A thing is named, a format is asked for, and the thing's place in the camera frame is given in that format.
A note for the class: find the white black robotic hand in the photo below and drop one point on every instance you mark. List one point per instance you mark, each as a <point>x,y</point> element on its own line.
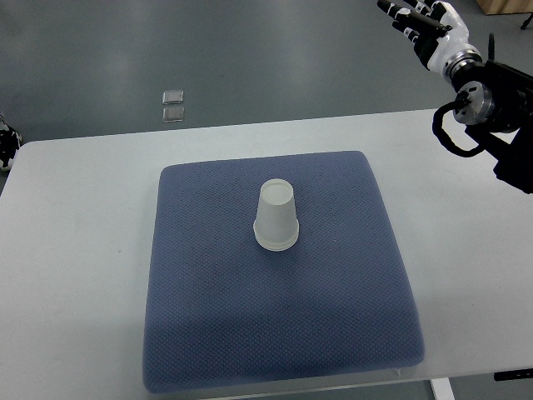
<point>439,35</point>

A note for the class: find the white paper cup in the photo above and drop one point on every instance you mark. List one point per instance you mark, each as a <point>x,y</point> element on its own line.
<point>276,219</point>
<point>276,246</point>

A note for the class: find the wooden furniture corner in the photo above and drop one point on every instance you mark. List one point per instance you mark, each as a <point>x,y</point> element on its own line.
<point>503,7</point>

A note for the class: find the black tripod leg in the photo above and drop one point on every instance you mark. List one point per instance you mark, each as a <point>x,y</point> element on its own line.
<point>527,22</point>

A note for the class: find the upper metal floor plate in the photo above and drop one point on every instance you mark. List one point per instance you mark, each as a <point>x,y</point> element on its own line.
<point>174,96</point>

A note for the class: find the black table control panel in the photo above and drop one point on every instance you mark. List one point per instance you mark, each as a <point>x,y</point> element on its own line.
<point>513,375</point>

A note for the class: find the blue grey textured cushion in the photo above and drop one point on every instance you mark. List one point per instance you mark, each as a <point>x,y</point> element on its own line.
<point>223,311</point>

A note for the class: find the white table leg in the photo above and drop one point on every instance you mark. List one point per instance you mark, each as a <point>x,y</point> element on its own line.
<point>441,389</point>

